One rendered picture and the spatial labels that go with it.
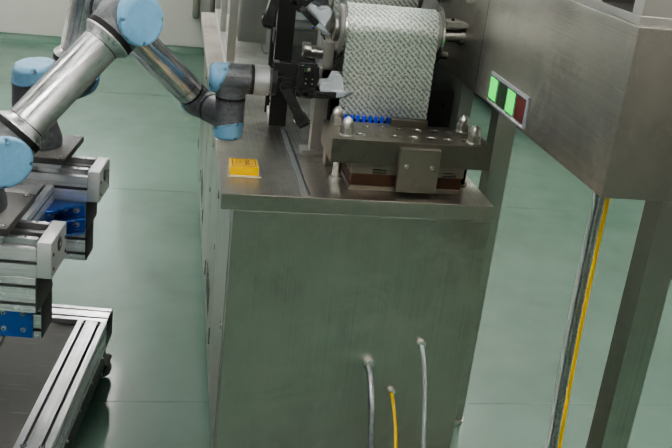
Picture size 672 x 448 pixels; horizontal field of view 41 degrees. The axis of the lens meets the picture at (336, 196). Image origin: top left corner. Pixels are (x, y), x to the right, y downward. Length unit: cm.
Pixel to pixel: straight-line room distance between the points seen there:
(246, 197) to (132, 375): 115
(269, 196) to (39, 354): 100
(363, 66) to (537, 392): 147
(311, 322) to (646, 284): 84
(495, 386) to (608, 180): 173
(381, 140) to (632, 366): 77
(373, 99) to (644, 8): 94
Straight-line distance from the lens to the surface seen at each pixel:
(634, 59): 159
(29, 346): 285
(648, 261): 183
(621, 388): 195
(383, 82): 234
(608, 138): 164
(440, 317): 233
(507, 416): 312
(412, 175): 219
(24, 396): 263
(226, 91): 226
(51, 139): 261
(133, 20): 203
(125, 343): 328
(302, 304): 223
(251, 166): 222
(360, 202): 214
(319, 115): 241
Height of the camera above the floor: 163
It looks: 20 degrees down
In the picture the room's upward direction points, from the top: 7 degrees clockwise
